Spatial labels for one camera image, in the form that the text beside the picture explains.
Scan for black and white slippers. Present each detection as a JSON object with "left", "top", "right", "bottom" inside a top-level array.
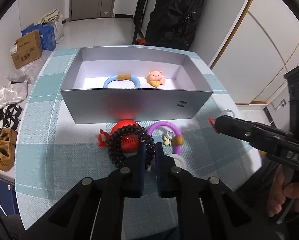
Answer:
[{"left": 0, "top": 103, "right": 22, "bottom": 131}]

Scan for cream tote bag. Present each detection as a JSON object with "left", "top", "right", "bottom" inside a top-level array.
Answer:
[{"left": 37, "top": 9, "right": 63, "bottom": 26}]

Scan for teal checked tablecloth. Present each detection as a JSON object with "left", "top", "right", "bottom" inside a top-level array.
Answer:
[{"left": 14, "top": 47, "right": 262, "bottom": 231}]

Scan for blue cardboard box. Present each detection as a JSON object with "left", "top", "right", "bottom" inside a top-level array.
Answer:
[
  {"left": 21, "top": 23, "right": 43, "bottom": 37},
  {"left": 40, "top": 25, "right": 57, "bottom": 51}
]

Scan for blue shoe box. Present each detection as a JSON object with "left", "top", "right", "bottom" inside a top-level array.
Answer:
[{"left": 0, "top": 174, "right": 19, "bottom": 217}]

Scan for pink pig figurine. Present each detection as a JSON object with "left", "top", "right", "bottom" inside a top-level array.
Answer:
[{"left": 146, "top": 71, "right": 166, "bottom": 88}]

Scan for person's right hand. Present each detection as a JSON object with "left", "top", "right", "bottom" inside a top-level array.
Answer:
[{"left": 267, "top": 166, "right": 294, "bottom": 217}]

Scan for purple bracelet with brown bead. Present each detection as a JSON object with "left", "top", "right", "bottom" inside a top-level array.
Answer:
[{"left": 147, "top": 121, "right": 184, "bottom": 155}]

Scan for red ring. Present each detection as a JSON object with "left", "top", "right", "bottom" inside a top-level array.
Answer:
[{"left": 208, "top": 116, "right": 219, "bottom": 134}]

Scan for blue bracelet with brown beads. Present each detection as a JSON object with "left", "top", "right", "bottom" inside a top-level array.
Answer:
[{"left": 103, "top": 73, "right": 140, "bottom": 89}]

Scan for clear plastic bag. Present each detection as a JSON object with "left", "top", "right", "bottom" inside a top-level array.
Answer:
[
  {"left": 7, "top": 68, "right": 36, "bottom": 85},
  {"left": 0, "top": 82, "right": 29, "bottom": 109}
]

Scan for black coat rack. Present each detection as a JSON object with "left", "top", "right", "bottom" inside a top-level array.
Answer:
[{"left": 132, "top": 0, "right": 150, "bottom": 44}]

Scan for grey door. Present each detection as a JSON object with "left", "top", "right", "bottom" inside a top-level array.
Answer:
[{"left": 69, "top": 0, "right": 120, "bottom": 22}]

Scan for red round ornament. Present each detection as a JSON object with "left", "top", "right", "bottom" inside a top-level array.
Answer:
[{"left": 111, "top": 120, "right": 141, "bottom": 152}]

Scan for small cream animal charm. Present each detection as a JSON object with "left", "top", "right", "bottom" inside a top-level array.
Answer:
[{"left": 162, "top": 131, "right": 175, "bottom": 146}]

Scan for grey cardboard box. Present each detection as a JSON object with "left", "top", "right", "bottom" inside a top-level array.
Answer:
[{"left": 60, "top": 46, "right": 213, "bottom": 125}]

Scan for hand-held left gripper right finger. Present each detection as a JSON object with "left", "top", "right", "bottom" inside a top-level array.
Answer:
[{"left": 155, "top": 142, "right": 272, "bottom": 240}]

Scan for brown cardboard box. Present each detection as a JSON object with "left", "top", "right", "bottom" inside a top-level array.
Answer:
[{"left": 9, "top": 29, "right": 43, "bottom": 69}]

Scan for brown shoes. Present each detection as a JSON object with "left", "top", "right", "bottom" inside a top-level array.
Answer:
[{"left": 0, "top": 128, "right": 19, "bottom": 172}]

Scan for white wardrobe with wood trim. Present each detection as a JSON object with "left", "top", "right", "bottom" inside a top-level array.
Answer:
[{"left": 209, "top": 0, "right": 299, "bottom": 105}]

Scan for black backpack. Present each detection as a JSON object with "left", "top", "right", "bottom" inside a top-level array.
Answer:
[{"left": 145, "top": 0, "right": 209, "bottom": 51}]

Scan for black beaded bracelet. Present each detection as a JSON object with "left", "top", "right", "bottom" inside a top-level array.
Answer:
[{"left": 106, "top": 124, "right": 156, "bottom": 167}]

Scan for white round object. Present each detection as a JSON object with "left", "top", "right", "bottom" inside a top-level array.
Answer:
[{"left": 168, "top": 153, "right": 186, "bottom": 169}]

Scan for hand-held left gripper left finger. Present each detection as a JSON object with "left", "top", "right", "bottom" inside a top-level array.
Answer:
[{"left": 19, "top": 143, "right": 146, "bottom": 240}]

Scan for white plastic sack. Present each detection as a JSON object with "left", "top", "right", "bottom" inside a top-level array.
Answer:
[{"left": 53, "top": 19, "right": 65, "bottom": 43}]

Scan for small red figure charm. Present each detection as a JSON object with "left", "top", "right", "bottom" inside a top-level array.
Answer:
[{"left": 98, "top": 129, "right": 112, "bottom": 148}]

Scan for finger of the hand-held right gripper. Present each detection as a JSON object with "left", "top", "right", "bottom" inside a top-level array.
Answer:
[{"left": 215, "top": 116, "right": 299, "bottom": 157}]

